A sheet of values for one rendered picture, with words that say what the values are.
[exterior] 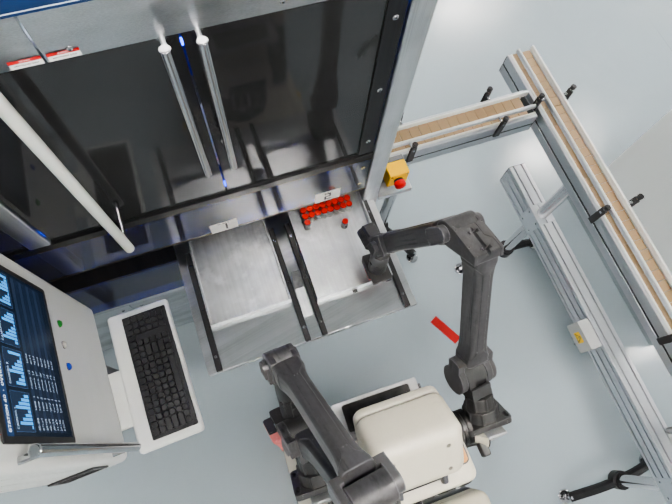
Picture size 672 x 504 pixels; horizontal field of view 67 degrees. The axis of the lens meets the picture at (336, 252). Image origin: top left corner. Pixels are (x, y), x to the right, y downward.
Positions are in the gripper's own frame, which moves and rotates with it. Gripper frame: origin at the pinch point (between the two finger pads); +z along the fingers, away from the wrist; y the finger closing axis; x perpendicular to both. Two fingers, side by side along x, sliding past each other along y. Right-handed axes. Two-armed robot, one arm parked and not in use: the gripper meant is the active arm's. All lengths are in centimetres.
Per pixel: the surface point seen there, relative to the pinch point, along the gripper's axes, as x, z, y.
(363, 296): 5.1, 2.5, -3.9
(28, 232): 86, -42, 23
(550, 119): -84, -7, 36
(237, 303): 44.6, 1.3, 6.5
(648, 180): -143, 33, 17
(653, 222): -144, 45, 1
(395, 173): -16.2, -16.1, 26.6
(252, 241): 34.1, -0.8, 25.5
